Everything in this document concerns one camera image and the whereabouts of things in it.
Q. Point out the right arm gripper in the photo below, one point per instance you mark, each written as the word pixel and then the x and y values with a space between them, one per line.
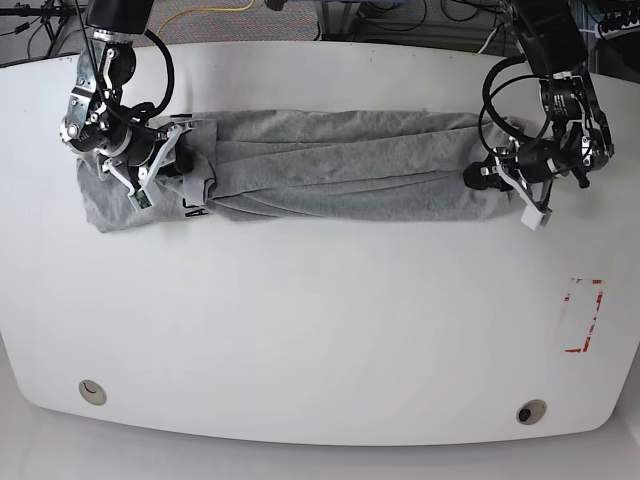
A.
pixel 139 158

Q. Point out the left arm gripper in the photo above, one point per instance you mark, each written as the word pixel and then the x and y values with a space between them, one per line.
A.
pixel 504 175

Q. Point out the grey HUGO T-shirt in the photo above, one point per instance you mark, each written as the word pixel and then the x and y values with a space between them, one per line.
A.
pixel 355 165

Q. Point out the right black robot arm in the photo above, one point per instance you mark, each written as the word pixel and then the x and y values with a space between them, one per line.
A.
pixel 96 120

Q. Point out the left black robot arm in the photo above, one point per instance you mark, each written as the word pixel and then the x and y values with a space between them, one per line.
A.
pixel 575 137

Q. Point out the red tape rectangle marking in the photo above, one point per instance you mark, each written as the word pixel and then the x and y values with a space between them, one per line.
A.
pixel 579 314

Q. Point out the black tripod stand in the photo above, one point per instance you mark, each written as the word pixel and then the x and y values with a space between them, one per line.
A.
pixel 48 17

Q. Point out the white power strip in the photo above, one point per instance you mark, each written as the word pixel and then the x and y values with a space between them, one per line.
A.
pixel 618 24

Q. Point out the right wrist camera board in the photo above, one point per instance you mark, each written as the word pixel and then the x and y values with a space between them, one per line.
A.
pixel 140 200

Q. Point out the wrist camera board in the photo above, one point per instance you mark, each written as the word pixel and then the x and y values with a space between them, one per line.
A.
pixel 140 200
pixel 533 218

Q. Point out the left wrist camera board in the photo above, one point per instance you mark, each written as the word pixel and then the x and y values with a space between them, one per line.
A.
pixel 533 218

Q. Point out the aluminium frame rail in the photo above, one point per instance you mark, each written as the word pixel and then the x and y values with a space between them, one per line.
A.
pixel 336 19

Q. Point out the right table cable grommet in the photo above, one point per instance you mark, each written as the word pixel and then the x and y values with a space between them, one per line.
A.
pixel 531 412

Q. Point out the table cable grommet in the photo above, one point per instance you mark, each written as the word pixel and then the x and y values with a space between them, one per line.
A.
pixel 531 412
pixel 92 392

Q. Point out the left table cable grommet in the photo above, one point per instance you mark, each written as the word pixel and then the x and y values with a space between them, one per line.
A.
pixel 92 392

